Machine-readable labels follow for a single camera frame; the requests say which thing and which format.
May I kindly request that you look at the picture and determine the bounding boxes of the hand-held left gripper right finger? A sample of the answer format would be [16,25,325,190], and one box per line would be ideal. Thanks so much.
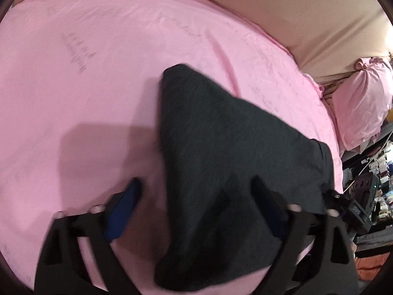
[250,175,360,295]

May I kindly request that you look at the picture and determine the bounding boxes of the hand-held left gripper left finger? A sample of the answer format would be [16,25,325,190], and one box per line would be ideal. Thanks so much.
[33,177,145,295]

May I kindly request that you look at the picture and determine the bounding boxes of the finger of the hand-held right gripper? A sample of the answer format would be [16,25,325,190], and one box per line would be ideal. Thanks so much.
[321,189,349,213]

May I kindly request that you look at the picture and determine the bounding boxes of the dark grey pants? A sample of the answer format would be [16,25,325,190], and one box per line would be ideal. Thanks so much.
[154,64,343,293]

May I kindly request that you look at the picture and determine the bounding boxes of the cluttered shelf of items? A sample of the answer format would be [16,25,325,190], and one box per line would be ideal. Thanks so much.
[341,123,393,222]

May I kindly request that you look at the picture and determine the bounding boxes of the dark cloth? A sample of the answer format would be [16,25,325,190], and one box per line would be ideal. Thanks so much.
[353,232,393,257]

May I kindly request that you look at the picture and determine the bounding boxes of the orange cloth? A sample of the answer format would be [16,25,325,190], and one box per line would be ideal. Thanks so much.
[354,253,390,281]

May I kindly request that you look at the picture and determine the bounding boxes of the pink pillow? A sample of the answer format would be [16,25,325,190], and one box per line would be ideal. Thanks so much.
[332,57,393,152]

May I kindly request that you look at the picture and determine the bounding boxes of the pink bed sheet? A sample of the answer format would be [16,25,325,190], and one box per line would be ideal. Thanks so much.
[0,0,344,292]

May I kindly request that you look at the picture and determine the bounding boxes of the beige padded headboard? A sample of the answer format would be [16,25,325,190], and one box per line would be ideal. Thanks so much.
[184,0,393,83]

